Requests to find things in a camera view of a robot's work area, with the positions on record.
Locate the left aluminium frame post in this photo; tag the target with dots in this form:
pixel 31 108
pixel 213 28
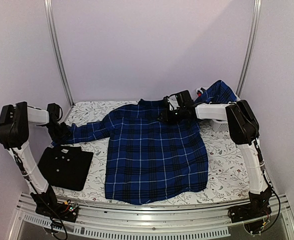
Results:
pixel 56 50

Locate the aluminium front rail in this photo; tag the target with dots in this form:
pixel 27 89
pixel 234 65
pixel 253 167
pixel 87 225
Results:
pixel 106 220

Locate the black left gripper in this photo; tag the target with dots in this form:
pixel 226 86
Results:
pixel 66 132

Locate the right aluminium frame post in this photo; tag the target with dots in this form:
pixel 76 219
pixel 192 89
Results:
pixel 250 46

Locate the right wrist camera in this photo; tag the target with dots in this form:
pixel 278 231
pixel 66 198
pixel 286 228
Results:
pixel 171 102

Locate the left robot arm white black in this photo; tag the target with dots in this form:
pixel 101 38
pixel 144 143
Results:
pixel 14 136

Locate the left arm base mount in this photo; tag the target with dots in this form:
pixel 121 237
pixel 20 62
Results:
pixel 66 210

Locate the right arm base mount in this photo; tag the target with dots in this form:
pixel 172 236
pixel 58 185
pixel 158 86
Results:
pixel 257 213

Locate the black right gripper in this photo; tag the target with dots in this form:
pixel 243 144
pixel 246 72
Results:
pixel 166 117

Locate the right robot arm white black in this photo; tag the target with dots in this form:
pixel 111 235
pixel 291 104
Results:
pixel 243 130

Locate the white plastic laundry basket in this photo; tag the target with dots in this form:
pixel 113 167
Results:
pixel 222 122

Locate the aluminium frame post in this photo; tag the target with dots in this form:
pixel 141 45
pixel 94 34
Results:
pixel 56 50
pixel 250 46

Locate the folded black polo shirt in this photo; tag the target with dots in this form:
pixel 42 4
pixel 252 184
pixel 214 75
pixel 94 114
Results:
pixel 65 167

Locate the blue plaid long sleeve shirt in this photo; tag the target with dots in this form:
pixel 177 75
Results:
pixel 147 160

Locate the floral patterned table mat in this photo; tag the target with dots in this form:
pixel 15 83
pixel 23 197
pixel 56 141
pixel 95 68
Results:
pixel 227 174

